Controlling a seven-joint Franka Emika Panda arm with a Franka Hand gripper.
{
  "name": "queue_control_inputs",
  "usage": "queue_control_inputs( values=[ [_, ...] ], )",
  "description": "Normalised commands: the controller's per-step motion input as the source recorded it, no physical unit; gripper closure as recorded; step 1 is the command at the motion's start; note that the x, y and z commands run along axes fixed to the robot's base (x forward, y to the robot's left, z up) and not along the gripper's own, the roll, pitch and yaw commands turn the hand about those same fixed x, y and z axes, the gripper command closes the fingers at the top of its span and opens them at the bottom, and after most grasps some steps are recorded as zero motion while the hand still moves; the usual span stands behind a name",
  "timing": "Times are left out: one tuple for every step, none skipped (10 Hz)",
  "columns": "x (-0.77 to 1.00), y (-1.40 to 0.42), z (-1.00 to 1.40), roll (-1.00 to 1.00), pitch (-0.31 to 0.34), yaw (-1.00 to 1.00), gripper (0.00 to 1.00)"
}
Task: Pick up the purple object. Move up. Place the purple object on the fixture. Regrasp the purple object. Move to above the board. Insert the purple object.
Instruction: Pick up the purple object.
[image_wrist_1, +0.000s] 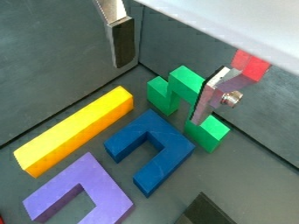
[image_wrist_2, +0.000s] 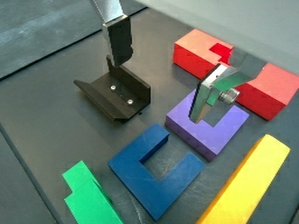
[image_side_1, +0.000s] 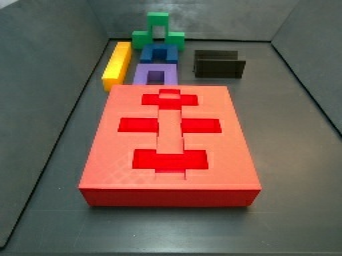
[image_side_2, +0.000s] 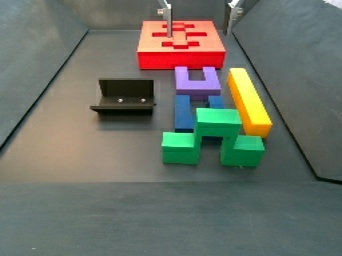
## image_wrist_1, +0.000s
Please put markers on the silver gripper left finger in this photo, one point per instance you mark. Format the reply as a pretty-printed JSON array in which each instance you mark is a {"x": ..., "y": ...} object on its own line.
[{"x": 121, "y": 30}]

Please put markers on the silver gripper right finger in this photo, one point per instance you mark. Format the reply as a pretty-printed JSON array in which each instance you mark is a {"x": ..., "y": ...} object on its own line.
[{"x": 220, "y": 90}]

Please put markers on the red board with slots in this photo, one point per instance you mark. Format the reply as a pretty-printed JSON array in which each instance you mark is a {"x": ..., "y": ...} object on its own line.
[{"x": 250, "y": 65}]

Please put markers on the black angled fixture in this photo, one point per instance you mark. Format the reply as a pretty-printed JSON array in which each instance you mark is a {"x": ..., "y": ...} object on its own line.
[{"x": 204, "y": 212}]

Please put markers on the green stepped block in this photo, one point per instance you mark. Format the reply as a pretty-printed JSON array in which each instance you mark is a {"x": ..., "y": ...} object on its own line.
[{"x": 165, "y": 94}]

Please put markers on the blue U-shaped block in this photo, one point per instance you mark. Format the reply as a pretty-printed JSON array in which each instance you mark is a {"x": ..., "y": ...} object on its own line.
[{"x": 174, "y": 148}]

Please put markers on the yellow long block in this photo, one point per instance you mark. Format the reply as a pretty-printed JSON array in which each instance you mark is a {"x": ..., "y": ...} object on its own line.
[{"x": 45, "y": 151}]

